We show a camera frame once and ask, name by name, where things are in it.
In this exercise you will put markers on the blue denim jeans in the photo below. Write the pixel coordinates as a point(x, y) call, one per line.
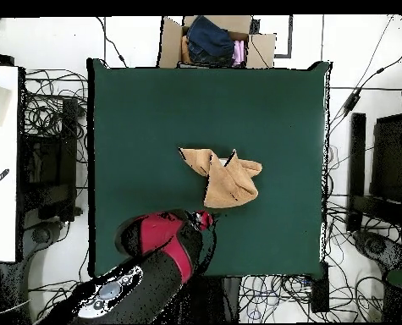
point(210, 40)

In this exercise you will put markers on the brown cardboard box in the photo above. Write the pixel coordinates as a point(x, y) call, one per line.
point(170, 47)

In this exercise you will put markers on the folded tan garment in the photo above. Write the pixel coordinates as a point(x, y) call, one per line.
point(185, 50)

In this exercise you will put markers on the black metal rack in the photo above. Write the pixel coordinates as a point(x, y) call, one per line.
point(68, 152)

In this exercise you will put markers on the pink garment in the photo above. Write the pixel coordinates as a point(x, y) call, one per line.
point(238, 52)

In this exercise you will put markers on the black power strip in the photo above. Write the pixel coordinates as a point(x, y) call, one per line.
point(320, 291)

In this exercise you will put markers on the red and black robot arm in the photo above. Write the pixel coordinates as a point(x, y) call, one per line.
point(160, 237)

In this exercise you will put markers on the white table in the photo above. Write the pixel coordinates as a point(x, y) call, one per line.
point(1, 220)

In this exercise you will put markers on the black power adapter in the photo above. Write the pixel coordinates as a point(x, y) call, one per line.
point(352, 103)

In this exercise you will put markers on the wide black panel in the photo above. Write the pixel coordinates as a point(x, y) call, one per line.
point(388, 159)

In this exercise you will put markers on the tan terry towel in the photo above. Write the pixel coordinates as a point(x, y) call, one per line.
point(227, 179)

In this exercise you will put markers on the narrow black panel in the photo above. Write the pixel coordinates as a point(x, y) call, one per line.
point(357, 162)

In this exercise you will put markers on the small black block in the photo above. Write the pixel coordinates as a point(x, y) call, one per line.
point(254, 26)

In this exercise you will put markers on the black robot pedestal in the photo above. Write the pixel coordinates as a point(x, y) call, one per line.
point(221, 299)

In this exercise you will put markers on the dark green table cloth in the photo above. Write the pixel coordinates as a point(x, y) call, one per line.
point(146, 135)

